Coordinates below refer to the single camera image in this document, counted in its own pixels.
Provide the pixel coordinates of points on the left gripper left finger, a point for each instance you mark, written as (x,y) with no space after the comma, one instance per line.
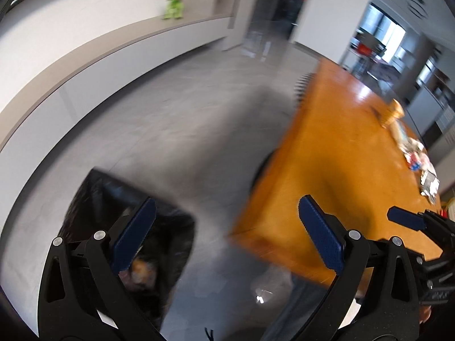
(81,295)

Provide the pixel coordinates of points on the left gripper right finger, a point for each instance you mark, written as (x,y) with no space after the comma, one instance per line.
(374,294)

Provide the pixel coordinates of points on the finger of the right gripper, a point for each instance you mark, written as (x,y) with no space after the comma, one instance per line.
(406,218)

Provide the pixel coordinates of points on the silver foil snack bag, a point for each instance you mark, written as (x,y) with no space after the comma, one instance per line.
(429,184)

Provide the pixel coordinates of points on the tall yellow snack canister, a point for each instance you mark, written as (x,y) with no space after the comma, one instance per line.
(389,114)

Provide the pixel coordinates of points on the black trash bin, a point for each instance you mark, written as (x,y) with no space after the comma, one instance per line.
(151,239)

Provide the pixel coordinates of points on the crumpled clear plastic bag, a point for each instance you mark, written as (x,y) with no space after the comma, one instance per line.
(413,151)

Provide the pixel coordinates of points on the wooden table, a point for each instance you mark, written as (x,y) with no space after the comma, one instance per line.
(337,152)

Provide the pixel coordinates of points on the white low cabinet ledge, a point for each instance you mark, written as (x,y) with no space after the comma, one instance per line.
(50,105)

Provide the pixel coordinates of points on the green dinosaur toy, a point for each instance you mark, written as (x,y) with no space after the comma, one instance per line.
(174,9)

